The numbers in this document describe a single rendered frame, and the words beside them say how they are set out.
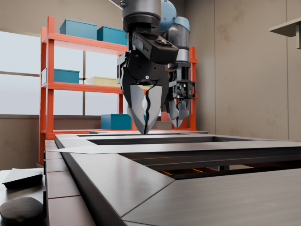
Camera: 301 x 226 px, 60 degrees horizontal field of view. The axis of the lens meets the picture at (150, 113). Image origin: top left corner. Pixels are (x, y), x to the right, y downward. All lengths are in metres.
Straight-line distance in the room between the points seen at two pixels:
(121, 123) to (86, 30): 1.23
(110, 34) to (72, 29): 0.49
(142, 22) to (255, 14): 3.57
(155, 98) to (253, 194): 0.27
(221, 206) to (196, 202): 0.02
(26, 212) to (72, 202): 0.39
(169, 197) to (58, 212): 0.13
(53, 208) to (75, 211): 0.03
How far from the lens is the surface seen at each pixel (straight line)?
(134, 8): 0.50
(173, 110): 0.87
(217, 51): 4.36
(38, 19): 4.11
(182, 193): 0.25
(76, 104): 3.95
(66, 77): 3.24
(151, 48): 0.40
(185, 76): 0.85
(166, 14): 0.74
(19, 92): 3.84
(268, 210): 0.22
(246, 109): 3.87
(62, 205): 0.33
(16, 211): 0.74
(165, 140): 1.08
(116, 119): 3.43
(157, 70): 0.48
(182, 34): 0.90
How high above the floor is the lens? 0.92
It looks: 2 degrees up
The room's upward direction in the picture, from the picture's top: straight up
